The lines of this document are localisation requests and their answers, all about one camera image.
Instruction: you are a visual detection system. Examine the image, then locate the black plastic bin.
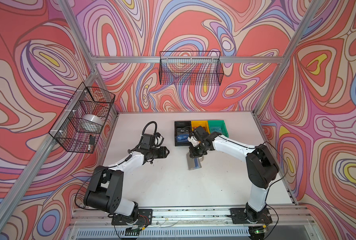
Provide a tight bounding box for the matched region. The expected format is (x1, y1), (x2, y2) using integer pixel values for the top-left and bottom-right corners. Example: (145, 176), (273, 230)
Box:
(174, 121), (192, 147)

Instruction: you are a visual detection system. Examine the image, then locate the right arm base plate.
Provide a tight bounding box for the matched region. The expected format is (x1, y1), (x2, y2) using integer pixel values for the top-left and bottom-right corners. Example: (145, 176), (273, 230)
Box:
(227, 208), (273, 225)

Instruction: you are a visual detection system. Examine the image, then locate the left black wire basket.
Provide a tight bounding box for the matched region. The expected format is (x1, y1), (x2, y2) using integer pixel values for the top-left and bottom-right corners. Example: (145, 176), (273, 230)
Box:
(49, 83), (116, 154)

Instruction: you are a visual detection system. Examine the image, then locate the grey leather card holder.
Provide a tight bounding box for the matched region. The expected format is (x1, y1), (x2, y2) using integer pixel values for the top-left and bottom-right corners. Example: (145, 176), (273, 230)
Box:
(186, 153), (203, 171)

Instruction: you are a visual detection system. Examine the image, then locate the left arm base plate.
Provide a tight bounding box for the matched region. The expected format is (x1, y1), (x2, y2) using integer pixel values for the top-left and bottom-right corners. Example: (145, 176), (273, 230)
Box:
(111, 209), (153, 227)

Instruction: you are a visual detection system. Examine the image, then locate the black wire basket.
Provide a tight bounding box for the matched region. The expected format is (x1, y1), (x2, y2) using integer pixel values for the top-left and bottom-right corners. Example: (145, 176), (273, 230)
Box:
(159, 50), (224, 86)
(49, 83), (116, 154)

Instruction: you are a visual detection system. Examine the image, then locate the back black wire basket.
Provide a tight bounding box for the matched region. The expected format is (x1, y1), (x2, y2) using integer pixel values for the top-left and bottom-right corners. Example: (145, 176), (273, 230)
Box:
(159, 50), (224, 86)

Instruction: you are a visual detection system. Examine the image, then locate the yellow plastic bin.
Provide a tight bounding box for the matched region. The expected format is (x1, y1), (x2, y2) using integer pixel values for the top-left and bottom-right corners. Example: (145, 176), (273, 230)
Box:
(191, 120), (210, 134)

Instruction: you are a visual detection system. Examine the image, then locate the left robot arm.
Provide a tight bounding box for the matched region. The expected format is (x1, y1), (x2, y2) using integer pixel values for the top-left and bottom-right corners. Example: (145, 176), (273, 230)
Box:
(83, 121), (170, 218)

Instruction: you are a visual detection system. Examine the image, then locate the green plastic bin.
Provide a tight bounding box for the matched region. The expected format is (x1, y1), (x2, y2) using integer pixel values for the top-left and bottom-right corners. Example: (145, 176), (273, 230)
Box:
(207, 120), (229, 138)

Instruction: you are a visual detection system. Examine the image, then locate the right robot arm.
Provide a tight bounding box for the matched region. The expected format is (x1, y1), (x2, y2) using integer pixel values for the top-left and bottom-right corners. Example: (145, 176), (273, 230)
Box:
(188, 127), (279, 224)

